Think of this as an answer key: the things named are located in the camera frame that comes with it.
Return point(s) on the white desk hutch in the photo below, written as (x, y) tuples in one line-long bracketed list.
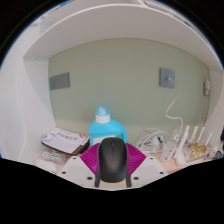
[(116, 26)]

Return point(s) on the white router with antennas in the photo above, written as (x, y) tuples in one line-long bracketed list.
[(181, 156)]

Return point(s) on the white power strip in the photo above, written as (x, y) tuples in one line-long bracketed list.
[(155, 147)]

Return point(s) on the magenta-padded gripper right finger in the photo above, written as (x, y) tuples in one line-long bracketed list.
[(136, 160)]

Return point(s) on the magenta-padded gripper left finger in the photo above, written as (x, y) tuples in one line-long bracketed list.
[(88, 160)]

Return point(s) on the black bag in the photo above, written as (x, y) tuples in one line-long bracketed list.
[(222, 138)]

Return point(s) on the grey blank wall plate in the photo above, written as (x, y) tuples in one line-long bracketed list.
[(60, 81)]

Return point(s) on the clear plastic bag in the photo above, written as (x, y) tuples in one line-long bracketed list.
[(53, 156)]

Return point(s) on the blue detergent bottle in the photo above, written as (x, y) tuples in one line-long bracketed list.
[(106, 130)]

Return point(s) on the brown notebook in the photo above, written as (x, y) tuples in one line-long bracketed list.
[(83, 150)]

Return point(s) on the black computer mouse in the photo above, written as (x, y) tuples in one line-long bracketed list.
[(112, 160)]

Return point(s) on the grey wall socket plate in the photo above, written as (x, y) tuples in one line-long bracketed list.
[(167, 77)]

